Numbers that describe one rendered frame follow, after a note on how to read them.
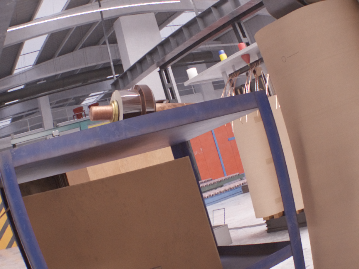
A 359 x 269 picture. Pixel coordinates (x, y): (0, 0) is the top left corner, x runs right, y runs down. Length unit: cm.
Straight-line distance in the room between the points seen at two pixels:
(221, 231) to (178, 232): 333
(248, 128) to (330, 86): 288
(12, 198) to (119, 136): 27
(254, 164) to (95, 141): 310
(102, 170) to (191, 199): 63
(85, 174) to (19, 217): 80
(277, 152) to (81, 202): 44
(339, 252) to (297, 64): 51
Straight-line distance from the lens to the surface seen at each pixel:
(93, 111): 93
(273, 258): 100
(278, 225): 409
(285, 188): 102
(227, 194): 1028
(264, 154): 385
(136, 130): 86
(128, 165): 158
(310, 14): 104
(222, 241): 426
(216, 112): 95
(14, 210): 78
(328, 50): 102
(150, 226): 91
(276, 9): 116
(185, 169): 95
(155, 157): 162
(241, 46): 368
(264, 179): 386
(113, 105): 94
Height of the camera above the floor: 78
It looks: 5 degrees up
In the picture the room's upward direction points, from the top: 17 degrees counter-clockwise
